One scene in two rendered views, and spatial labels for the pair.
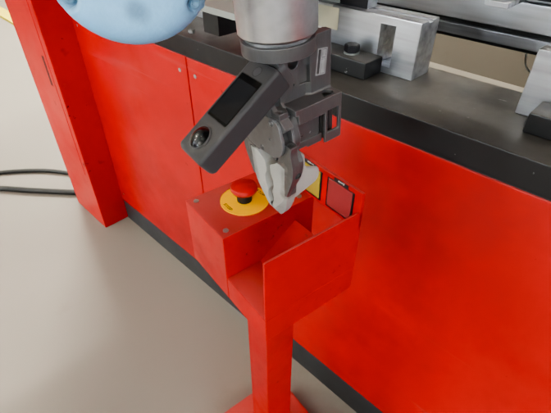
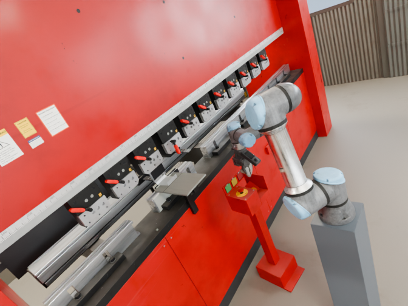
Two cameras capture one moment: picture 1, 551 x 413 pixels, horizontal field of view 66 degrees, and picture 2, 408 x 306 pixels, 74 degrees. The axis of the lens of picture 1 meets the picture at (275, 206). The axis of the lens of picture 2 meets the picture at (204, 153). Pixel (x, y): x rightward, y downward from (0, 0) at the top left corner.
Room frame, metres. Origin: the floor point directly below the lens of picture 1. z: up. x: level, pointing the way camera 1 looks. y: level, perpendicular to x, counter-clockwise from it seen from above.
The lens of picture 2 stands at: (0.56, 1.39, 1.73)
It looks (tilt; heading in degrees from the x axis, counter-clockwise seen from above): 24 degrees down; 272
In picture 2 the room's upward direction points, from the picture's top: 24 degrees counter-clockwise
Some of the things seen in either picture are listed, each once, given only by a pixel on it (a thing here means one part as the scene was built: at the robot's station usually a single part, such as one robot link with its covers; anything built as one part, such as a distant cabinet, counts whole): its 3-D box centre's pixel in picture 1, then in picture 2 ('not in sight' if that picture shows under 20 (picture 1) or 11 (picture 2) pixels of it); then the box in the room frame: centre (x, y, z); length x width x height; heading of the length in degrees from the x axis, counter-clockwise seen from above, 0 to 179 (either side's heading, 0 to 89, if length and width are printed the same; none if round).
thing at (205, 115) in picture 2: not in sight; (202, 108); (0.50, -0.49, 1.20); 0.15 x 0.09 x 0.17; 46
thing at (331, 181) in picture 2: not in sight; (328, 184); (0.16, 0.47, 0.94); 0.13 x 0.12 x 0.14; 13
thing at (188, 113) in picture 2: not in sight; (185, 121); (0.64, -0.34, 1.20); 0.15 x 0.09 x 0.17; 46
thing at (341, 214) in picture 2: not in sight; (334, 204); (0.16, 0.47, 0.82); 0.15 x 0.15 x 0.10
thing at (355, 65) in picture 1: (308, 48); (180, 191); (0.83, -0.06, 0.89); 0.30 x 0.05 x 0.03; 46
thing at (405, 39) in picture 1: (334, 26); (173, 185); (0.87, -0.12, 0.92); 0.39 x 0.06 x 0.10; 46
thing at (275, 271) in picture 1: (269, 229); (246, 191); (0.46, 0.01, 0.75); 0.20 x 0.16 x 0.18; 37
